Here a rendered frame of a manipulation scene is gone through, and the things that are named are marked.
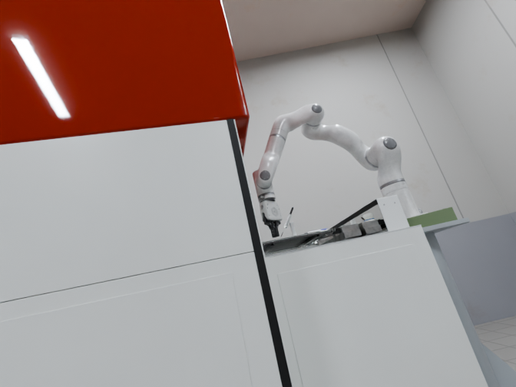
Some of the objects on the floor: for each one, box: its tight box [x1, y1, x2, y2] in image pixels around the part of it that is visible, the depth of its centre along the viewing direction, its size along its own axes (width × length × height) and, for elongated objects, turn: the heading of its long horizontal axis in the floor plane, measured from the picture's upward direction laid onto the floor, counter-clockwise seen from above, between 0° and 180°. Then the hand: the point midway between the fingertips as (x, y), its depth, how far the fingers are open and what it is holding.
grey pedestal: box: [422, 217, 516, 387], centre depth 118 cm, size 51×44×82 cm
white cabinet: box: [266, 226, 488, 387], centre depth 127 cm, size 64×96×82 cm, turn 156°
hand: (275, 233), depth 128 cm, fingers closed
